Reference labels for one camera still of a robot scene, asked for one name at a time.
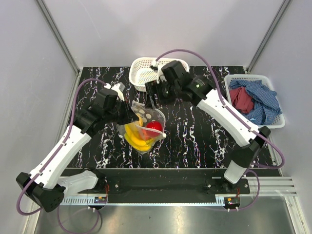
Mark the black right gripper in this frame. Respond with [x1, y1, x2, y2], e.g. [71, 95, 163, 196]
[144, 78, 179, 110]

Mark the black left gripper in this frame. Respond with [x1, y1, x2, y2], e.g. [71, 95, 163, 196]
[105, 97, 140, 125]

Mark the polka dot zip top bag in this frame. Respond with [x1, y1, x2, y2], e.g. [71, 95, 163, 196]
[117, 101, 167, 155]

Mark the red fake tomato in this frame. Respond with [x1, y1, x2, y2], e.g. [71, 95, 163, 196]
[146, 121, 162, 137]

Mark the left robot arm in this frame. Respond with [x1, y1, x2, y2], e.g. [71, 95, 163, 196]
[16, 83, 138, 212]

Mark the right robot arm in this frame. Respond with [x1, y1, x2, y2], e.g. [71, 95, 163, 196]
[145, 60, 271, 193]

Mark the yellow fake banana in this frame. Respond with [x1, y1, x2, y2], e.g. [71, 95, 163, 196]
[124, 114, 154, 152]

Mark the small red fake fruit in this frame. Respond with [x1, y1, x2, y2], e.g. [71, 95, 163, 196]
[139, 129, 152, 141]

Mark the white perforated plastic basket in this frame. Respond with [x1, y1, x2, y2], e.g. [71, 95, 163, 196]
[129, 57, 189, 92]

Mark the dark red cloth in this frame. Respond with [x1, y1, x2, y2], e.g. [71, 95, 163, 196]
[230, 87, 254, 114]

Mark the lavender plastic basket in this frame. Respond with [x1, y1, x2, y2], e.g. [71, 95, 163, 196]
[224, 74, 285, 129]

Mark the blue checkered cloth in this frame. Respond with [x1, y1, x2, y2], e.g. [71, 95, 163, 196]
[230, 79, 282, 125]

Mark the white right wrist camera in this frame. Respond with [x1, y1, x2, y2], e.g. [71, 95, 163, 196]
[151, 60, 167, 84]

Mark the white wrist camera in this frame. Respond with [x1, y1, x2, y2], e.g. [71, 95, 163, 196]
[151, 60, 167, 84]
[104, 82, 125, 101]

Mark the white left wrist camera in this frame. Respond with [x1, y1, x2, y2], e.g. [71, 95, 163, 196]
[104, 82, 125, 101]

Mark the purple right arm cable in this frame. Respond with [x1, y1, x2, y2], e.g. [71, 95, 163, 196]
[155, 49, 286, 169]

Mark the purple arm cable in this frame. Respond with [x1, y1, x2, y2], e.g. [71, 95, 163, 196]
[16, 79, 108, 215]
[155, 49, 286, 169]

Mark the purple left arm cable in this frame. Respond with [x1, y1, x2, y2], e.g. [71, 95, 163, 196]
[16, 79, 108, 215]

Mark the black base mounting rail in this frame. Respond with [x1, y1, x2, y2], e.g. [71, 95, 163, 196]
[62, 169, 260, 207]

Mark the left aluminium frame post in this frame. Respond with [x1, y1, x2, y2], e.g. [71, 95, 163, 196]
[35, 0, 80, 75]

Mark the aluminium frame post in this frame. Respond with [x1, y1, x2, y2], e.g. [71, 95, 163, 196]
[246, 0, 292, 74]
[35, 0, 80, 75]

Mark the right aluminium frame post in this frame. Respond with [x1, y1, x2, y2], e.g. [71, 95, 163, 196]
[246, 0, 292, 74]

